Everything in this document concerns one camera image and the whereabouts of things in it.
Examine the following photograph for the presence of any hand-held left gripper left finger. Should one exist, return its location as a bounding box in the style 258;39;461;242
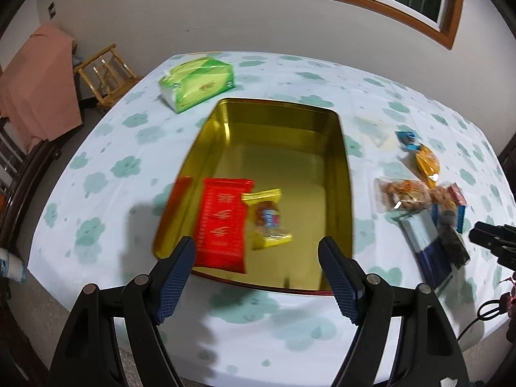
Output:
47;236;197;387

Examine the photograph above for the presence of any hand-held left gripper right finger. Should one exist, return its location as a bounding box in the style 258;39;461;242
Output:
318;237;470;387

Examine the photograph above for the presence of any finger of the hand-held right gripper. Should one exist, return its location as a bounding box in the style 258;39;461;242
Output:
469;222;516;270

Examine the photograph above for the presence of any dark seaweed snack packet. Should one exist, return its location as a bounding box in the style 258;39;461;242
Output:
437;210;471;267

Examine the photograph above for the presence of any clear red-print snack packet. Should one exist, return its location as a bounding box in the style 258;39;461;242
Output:
428;183;468;234

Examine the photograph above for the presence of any clear packet of orange pastries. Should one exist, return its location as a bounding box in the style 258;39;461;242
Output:
377;178;433;213

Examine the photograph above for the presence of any gold metal tin box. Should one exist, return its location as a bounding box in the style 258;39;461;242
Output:
152;97;355;296

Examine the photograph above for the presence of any red snack packet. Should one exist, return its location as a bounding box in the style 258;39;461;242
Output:
193;177;254;273

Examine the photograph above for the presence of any orange snack packet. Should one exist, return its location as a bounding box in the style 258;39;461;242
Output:
410;144;441;188

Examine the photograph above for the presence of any yellow snack packet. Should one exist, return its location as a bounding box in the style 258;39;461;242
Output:
241;189;293;251

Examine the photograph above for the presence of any blue wrapped candy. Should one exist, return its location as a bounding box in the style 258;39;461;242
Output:
395;130;422;153

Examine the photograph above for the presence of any dark wooden furniture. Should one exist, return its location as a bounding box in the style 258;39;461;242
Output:
0;117;62;277

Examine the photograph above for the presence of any green tissue pack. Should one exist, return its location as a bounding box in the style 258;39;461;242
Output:
157;57;235;114

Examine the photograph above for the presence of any wooden chair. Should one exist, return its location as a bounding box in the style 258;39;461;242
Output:
74;44;143;114

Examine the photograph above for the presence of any pink cloth cover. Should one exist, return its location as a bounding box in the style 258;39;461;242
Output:
0;22;84;154

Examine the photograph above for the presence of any black cable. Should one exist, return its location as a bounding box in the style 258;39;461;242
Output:
460;296;511;337

